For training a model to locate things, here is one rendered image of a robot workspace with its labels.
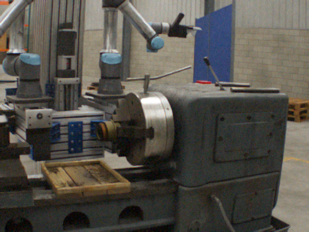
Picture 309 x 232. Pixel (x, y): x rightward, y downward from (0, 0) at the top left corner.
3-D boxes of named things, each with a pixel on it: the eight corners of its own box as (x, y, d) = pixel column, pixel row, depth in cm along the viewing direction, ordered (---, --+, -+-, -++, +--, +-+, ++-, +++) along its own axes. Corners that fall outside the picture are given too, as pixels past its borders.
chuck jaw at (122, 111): (134, 124, 177) (128, 100, 182) (138, 119, 173) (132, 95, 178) (110, 125, 173) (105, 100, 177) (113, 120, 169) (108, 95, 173)
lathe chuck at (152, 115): (133, 147, 195) (139, 83, 185) (161, 176, 168) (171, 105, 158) (115, 148, 191) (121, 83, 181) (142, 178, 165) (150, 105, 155)
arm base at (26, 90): (13, 95, 208) (13, 78, 207) (38, 94, 217) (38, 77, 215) (19, 99, 196) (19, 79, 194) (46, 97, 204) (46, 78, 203)
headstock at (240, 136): (232, 150, 232) (236, 83, 225) (286, 171, 189) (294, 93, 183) (138, 159, 206) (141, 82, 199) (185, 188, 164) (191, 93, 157)
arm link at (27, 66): (27, 79, 196) (27, 53, 194) (13, 78, 204) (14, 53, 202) (44, 78, 206) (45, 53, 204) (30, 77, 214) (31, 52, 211)
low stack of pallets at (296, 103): (288, 113, 1013) (289, 96, 1005) (317, 117, 952) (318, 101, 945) (266, 117, 926) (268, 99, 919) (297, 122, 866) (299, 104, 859)
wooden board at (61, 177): (101, 167, 189) (101, 158, 189) (130, 191, 157) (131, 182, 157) (40, 171, 176) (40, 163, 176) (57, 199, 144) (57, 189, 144)
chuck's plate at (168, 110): (139, 146, 197) (147, 83, 187) (169, 175, 170) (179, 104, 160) (133, 147, 195) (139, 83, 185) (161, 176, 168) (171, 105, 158)
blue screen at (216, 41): (177, 105, 1069) (180, 17, 1030) (207, 106, 1074) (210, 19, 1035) (204, 139, 663) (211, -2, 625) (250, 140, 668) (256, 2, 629)
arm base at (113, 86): (92, 92, 235) (93, 75, 234) (115, 91, 244) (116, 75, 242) (104, 95, 223) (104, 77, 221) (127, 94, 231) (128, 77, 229)
